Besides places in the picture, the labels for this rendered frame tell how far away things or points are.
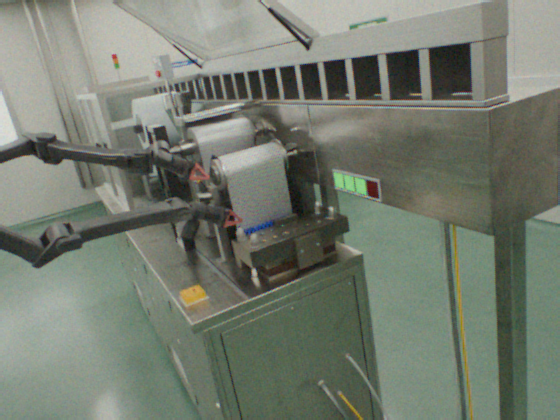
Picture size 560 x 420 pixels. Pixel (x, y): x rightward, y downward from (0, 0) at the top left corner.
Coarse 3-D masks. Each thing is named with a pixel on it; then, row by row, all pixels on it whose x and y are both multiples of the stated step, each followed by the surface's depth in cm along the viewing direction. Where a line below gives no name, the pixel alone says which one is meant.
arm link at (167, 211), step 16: (144, 208) 151; (160, 208) 152; (176, 208) 153; (64, 224) 140; (80, 224) 139; (96, 224) 140; (112, 224) 143; (128, 224) 146; (144, 224) 150; (64, 240) 133; (80, 240) 135
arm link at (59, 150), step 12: (48, 144) 165; (60, 144) 166; (72, 144) 167; (60, 156) 166; (72, 156) 164; (84, 156) 163; (96, 156) 162; (108, 156) 161; (120, 156) 159; (132, 156) 158; (144, 156) 158; (120, 168) 162; (132, 168) 161; (144, 168) 160
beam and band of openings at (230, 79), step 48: (288, 48) 165; (336, 48) 140; (384, 48) 122; (432, 48) 110; (480, 48) 97; (240, 96) 219; (288, 96) 180; (336, 96) 154; (384, 96) 128; (432, 96) 113; (480, 96) 101
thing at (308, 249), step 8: (312, 232) 163; (296, 240) 159; (304, 240) 160; (312, 240) 161; (320, 240) 163; (296, 248) 159; (304, 248) 160; (312, 248) 162; (320, 248) 163; (296, 256) 161; (304, 256) 161; (312, 256) 163; (320, 256) 164; (304, 264) 162; (312, 264) 163
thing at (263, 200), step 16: (272, 176) 173; (240, 192) 169; (256, 192) 172; (272, 192) 175; (288, 192) 178; (240, 208) 170; (256, 208) 173; (272, 208) 176; (288, 208) 180; (240, 224) 172; (256, 224) 175
